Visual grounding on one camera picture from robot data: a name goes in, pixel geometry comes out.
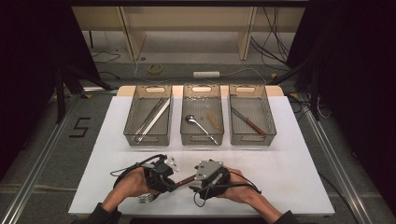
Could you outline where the right hand-held gripper cable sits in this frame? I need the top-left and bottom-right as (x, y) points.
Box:
(192, 170), (263, 208)

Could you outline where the light wooden shelf unit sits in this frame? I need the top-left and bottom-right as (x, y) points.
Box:
(72, 6), (306, 62)

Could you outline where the white power strip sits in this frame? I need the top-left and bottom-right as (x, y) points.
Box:
(192, 71), (221, 79)

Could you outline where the wooden-handled fork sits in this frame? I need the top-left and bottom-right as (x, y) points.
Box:
(137, 174), (198, 205)

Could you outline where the metal spoon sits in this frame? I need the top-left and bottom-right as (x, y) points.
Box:
(185, 114), (219, 147)

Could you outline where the black cable bundle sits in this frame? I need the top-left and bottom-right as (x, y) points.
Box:
(249, 7), (300, 68)

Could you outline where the person's right hand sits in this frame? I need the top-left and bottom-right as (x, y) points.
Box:
(218, 167), (261, 204)

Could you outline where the yellow tape roll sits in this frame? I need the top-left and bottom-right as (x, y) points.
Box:
(147, 63), (164, 76)

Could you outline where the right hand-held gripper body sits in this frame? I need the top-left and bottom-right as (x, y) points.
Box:
(194, 159), (232, 201)

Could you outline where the wooden-handled knife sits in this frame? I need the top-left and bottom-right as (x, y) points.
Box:
(231, 106), (268, 135)

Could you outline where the aluminium floor rail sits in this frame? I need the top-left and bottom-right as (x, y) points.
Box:
(0, 92), (82, 224)
(300, 92), (375, 224)

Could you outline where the black floor cable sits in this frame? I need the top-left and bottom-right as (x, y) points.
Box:
(92, 50), (121, 64)
(288, 92), (331, 122)
(317, 172), (354, 224)
(99, 71), (121, 80)

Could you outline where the grey mesh bin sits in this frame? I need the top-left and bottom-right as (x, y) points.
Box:
(228, 84), (277, 147)
(123, 85), (173, 147)
(180, 84), (225, 147)

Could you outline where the hand-held gripper cable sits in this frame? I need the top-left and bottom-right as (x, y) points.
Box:
(192, 170), (263, 208)
(109, 153), (168, 189)

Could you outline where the black metal stand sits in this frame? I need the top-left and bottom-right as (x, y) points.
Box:
(54, 63), (114, 125)
(267, 55), (321, 122)

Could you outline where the left hand-held gripper cable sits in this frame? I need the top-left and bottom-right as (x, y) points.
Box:
(109, 153), (168, 189)

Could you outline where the person's left hand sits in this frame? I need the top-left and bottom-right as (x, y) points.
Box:
(114, 167), (157, 200)

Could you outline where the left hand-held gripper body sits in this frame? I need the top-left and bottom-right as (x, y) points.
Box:
(142, 154), (181, 190)

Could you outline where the white cable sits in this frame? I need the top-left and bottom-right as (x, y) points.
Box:
(134, 59), (269, 86)

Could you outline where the black curtain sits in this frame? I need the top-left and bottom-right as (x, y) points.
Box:
(0, 0), (102, 181)
(286, 0), (396, 216)

